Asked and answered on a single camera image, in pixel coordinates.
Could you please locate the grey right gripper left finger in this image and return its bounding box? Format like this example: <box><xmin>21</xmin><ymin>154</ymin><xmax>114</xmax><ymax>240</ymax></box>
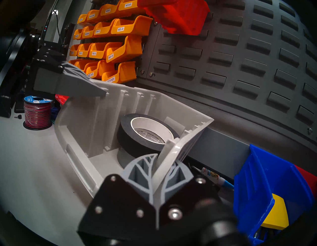
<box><xmin>78</xmin><ymin>154</ymin><xmax>159</xmax><ymax>240</ymax></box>

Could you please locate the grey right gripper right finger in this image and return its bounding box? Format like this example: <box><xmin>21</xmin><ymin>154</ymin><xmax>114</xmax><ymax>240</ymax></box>
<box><xmin>158</xmin><ymin>162</ymin><xmax>236</xmax><ymax>230</ymax></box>

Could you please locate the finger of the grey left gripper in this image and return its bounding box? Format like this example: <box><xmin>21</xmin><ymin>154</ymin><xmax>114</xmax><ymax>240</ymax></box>
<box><xmin>33</xmin><ymin>69</ymin><xmax>59</xmax><ymax>94</ymax></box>
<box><xmin>32</xmin><ymin>48</ymin><xmax>107</xmax><ymax>97</ymax></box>

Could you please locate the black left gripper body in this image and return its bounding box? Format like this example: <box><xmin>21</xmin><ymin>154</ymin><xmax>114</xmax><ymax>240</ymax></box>
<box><xmin>0</xmin><ymin>27</ymin><xmax>44</xmax><ymax>85</ymax></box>

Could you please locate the grey plastic storage bin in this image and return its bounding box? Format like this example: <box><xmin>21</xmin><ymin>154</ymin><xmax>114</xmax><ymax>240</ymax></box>
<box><xmin>54</xmin><ymin>79</ymin><xmax>214</xmax><ymax>199</ymax></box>

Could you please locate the black tape roll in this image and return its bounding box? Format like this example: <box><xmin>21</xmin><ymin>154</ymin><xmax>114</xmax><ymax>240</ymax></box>
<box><xmin>116</xmin><ymin>113</ymin><xmax>180</xmax><ymax>159</ymax></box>

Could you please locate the red storage bin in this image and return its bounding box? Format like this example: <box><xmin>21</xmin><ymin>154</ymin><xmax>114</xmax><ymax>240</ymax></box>
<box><xmin>295</xmin><ymin>165</ymin><xmax>317</xmax><ymax>199</ymax></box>
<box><xmin>54</xmin><ymin>94</ymin><xmax>70</xmax><ymax>104</ymax></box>

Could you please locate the orange bin labelled M2.5-6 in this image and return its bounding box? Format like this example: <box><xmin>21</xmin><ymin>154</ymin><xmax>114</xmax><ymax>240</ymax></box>
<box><xmin>74</xmin><ymin>59</ymin><xmax>92</xmax><ymax>71</ymax></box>

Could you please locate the orange bin labelled M2.5-5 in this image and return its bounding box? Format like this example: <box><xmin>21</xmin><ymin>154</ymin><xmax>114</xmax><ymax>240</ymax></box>
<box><xmin>84</xmin><ymin>60</ymin><xmax>115</xmax><ymax>79</ymax></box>

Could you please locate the orange bin labelled M3-12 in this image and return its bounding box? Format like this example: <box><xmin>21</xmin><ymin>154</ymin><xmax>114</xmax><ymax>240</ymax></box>
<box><xmin>77</xmin><ymin>43</ymin><xmax>93</xmax><ymax>58</ymax></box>

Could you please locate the orange bin labelled HEX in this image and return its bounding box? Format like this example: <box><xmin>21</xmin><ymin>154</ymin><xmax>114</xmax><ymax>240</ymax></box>
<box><xmin>102</xmin><ymin>61</ymin><xmax>137</xmax><ymax>84</ymax></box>

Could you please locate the black metal stand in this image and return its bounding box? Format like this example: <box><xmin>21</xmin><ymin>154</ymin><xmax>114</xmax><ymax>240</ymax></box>
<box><xmin>59</xmin><ymin>22</ymin><xmax>76</xmax><ymax>65</ymax></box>

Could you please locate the orange bin labelled M3-6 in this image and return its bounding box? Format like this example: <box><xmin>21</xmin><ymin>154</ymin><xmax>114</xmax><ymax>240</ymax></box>
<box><xmin>106</xmin><ymin>35</ymin><xmax>143</xmax><ymax>63</ymax></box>

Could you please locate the orange bin labelled M4-6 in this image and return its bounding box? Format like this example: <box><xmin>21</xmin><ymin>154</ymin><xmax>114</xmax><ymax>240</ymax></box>
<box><xmin>94</xmin><ymin>21</ymin><xmax>115</xmax><ymax>37</ymax></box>

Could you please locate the blue storage bin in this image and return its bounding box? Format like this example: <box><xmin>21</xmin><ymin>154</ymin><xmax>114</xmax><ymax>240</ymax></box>
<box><xmin>233</xmin><ymin>144</ymin><xmax>315</xmax><ymax>246</ymax></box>

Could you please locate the orange bin labelled M3-4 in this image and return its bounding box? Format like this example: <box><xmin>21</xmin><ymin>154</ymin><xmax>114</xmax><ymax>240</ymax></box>
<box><xmin>110</xmin><ymin>15</ymin><xmax>153</xmax><ymax>36</ymax></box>

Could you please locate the yellow pad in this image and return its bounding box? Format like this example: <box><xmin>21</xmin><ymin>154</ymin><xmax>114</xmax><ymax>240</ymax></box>
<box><xmin>261</xmin><ymin>193</ymin><xmax>290</xmax><ymax>230</ymax></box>

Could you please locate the orange bin labelled M3X6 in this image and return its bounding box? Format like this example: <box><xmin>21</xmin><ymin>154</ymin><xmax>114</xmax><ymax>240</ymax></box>
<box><xmin>118</xmin><ymin>0</ymin><xmax>146</xmax><ymax>11</ymax></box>

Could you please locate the red wire spool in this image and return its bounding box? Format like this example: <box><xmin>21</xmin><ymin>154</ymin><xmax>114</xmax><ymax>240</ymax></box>
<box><xmin>23</xmin><ymin>95</ymin><xmax>53</xmax><ymax>130</ymax></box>

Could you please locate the red wall bin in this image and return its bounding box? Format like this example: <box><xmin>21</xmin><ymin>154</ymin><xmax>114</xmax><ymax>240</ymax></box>
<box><xmin>137</xmin><ymin>0</ymin><xmax>210</xmax><ymax>36</ymax></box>

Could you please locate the grey louvred wall panel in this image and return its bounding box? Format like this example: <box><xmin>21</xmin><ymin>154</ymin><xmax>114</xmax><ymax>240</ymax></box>
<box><xmin>135</xmin><ymin>0</ymin><xmax>317</xmax><ymax>149</ymax></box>

